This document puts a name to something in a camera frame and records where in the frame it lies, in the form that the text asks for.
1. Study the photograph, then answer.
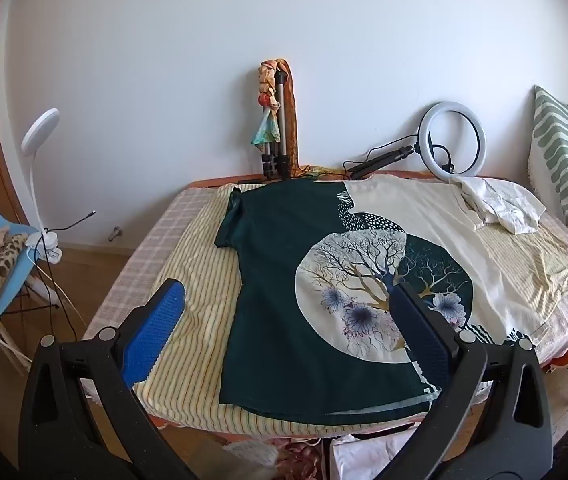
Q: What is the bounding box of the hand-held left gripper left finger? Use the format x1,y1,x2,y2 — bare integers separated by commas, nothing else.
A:
18,278,199,480

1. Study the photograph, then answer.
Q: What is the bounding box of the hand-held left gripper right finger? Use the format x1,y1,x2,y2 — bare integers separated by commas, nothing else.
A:
389,282,555,480

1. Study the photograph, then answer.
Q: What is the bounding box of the green and cream printed t-shirt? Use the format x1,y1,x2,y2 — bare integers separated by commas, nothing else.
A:
214,176,550,428

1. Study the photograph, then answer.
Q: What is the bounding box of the yellow striped sheet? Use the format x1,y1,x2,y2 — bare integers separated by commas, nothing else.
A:
134,185,568,436

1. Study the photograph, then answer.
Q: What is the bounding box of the green striped pillow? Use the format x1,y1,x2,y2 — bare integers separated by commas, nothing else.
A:
529,85,568,247

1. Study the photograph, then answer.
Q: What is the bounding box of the white crumpled cloth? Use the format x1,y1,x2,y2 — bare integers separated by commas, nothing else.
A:
451,177,547,234

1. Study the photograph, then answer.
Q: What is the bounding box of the white plastic bag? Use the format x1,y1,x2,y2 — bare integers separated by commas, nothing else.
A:
330,430,427,480

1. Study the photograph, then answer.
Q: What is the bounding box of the grey fuzzy cloth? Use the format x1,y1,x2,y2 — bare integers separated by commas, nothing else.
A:
224,440,281,472

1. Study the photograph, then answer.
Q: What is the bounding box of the pink floral cloth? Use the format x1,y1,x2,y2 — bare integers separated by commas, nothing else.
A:
269,437,325,480

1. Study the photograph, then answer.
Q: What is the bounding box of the white desk lamp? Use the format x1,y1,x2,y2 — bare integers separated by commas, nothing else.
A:
20,108,63,264

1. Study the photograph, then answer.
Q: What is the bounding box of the colourful knotted scarf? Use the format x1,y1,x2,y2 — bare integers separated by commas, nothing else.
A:
250,60,285,150

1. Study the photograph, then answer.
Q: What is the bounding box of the silver tripod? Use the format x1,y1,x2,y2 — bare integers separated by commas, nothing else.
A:
261,71,295,181

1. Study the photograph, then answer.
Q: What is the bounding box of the orange patterned cloth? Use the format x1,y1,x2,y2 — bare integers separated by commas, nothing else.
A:
276,59,335,179

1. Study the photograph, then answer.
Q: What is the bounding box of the black gooseneck cable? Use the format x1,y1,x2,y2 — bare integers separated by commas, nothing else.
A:
44,210,97,235

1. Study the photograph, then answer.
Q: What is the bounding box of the black ring light stand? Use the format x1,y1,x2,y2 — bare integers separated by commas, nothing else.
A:
351,145,421,181

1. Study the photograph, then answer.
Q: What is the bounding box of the white ring light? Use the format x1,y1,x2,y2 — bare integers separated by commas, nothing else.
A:
418,101,487,181

